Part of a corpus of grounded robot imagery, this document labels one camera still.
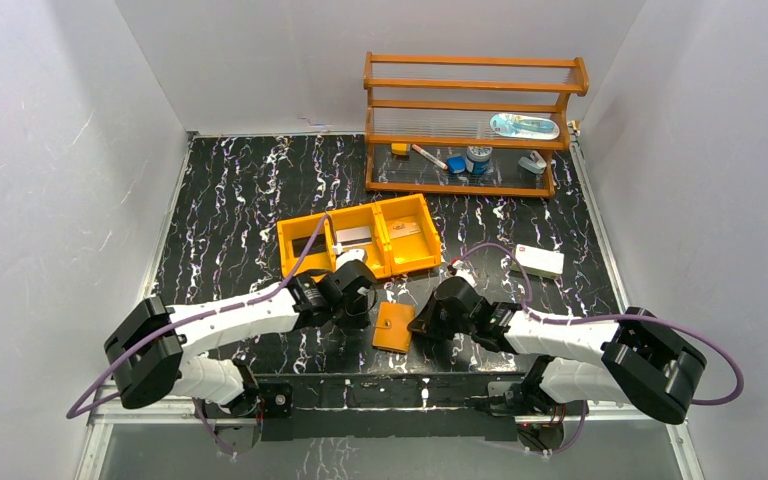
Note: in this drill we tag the small yellow block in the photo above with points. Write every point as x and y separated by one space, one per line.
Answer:
400 149

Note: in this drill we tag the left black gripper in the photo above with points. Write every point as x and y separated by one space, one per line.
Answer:
360 299

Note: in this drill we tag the blister pack on shelf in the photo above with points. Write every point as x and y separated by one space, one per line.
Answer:
524 127

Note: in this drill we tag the brown card in bin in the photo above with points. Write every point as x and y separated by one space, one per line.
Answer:
400 229

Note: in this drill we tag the grey white stapler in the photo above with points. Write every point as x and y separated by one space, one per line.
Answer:
533 162

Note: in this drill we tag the small blue block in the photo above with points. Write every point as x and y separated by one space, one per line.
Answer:
456 164

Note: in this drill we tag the red white marker pen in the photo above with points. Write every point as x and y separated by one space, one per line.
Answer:
428 156

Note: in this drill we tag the orange wooden shelf rack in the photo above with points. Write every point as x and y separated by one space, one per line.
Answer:
444 104

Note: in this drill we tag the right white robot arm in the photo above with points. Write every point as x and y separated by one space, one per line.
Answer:
635 360

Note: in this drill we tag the orange three-compartment plastic bin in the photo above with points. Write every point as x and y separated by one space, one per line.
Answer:
308 242

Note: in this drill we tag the grey card in bin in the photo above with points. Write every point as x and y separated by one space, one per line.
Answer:
354 237

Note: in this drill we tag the orange leather card holder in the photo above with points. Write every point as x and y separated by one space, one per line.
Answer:
391 331

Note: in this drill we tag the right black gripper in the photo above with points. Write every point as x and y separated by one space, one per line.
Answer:
426 322

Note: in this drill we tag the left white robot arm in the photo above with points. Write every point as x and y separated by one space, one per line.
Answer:
160 350

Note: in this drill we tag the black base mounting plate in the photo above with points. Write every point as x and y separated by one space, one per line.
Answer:
484 406

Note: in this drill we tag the white rectangular box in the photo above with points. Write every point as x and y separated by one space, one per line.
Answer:
540 262

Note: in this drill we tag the aluminium frame rail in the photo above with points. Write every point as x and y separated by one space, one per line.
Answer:
168 440

